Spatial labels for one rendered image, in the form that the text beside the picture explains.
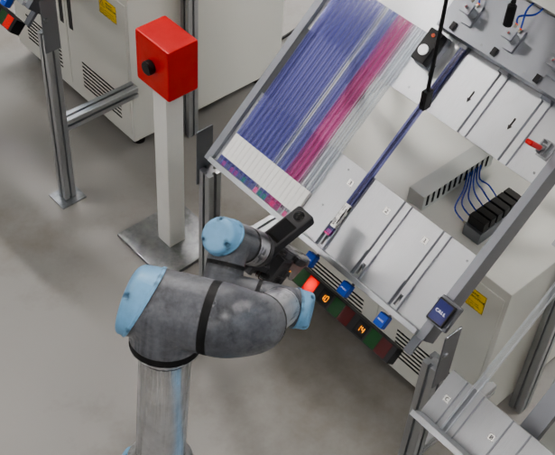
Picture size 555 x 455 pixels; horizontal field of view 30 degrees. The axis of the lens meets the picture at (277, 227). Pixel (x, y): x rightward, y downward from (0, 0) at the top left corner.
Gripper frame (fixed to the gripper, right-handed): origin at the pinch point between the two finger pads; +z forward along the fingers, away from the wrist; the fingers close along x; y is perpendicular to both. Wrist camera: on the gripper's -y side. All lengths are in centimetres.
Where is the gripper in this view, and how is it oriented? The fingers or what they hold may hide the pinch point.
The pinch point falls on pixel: (306, 257)
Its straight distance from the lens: 225.5
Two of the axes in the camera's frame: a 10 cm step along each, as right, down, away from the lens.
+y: -5.8, 8.0, 1.3
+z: 4.7, 2.0, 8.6
